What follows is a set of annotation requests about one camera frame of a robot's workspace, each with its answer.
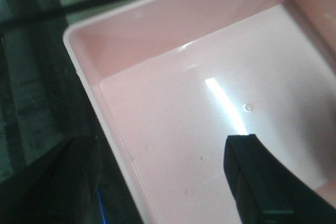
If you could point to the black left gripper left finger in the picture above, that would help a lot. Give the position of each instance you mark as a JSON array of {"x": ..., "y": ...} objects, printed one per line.
[{"x": 58, "y": 187}]

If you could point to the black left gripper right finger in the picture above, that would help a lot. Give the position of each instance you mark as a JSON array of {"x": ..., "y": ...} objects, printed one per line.
[{"x": 265, "y": 191}]

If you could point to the pink plastic bin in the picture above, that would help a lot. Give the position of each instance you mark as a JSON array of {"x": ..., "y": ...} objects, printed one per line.
[{"x": 169, "y": 80}]

